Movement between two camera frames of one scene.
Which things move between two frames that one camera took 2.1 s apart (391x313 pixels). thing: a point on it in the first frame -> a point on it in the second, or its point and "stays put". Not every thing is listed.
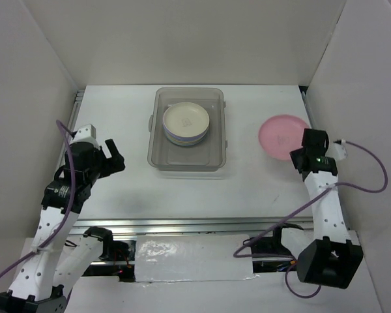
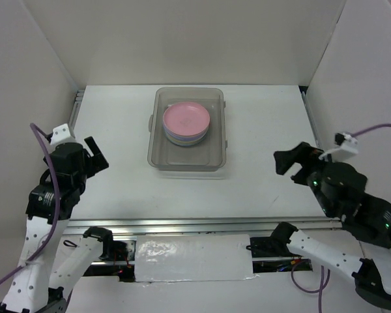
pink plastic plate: [279, 135] -> [186, 119]
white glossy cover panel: [195, 257] stays put
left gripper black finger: [117, 161] -> [100, 162]
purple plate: [186, 139] stays put
